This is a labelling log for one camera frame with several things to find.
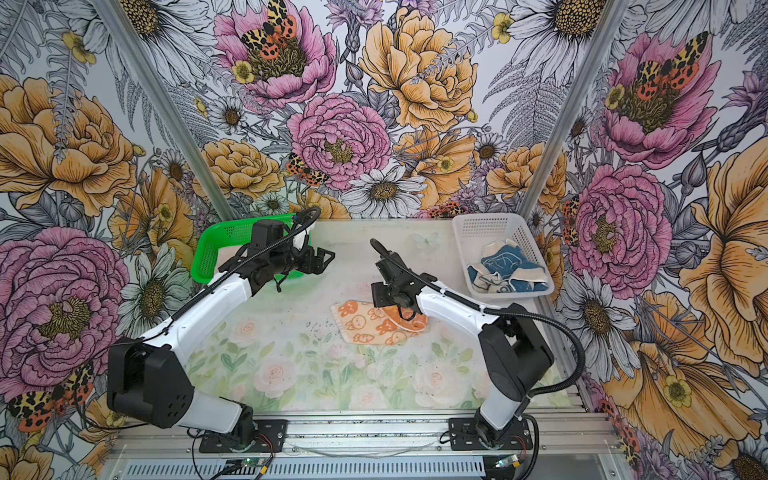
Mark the green plastic basket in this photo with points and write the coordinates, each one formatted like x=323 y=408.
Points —
x=231 y=233

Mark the orange patterned towel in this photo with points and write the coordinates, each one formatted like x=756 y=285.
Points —
x=362 y=323

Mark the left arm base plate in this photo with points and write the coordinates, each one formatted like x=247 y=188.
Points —
x=267 y=436

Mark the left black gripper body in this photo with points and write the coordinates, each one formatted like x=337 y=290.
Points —
x=288 y=258

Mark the left aluminium frame post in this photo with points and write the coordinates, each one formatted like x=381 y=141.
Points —
x=139 y=61

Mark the pink towel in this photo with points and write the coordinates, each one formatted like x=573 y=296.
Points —
x=223 y=255

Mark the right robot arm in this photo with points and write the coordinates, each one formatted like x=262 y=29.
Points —
x=515 y=353

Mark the aluminium frame post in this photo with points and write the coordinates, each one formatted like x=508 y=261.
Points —
x=139 y=61
x=599 y=48

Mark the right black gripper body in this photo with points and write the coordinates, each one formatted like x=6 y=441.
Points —
x=385 y=294

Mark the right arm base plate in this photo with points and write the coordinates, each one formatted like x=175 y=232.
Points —
x=473 y=434

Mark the aluminium front rail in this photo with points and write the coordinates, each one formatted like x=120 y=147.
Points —
x=380 y=434

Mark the blue white patterned towel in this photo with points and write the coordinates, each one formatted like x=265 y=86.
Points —
x=503 y=268

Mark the right aluminium frame post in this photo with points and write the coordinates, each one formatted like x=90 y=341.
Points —
x=599 y=48

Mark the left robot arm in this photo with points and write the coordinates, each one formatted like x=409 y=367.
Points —
x=147 y=378

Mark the white plastic basket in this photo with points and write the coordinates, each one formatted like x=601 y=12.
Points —
x=474 y=231

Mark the white ventilated cable duct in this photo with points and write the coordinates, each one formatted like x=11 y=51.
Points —
x=459 y=467

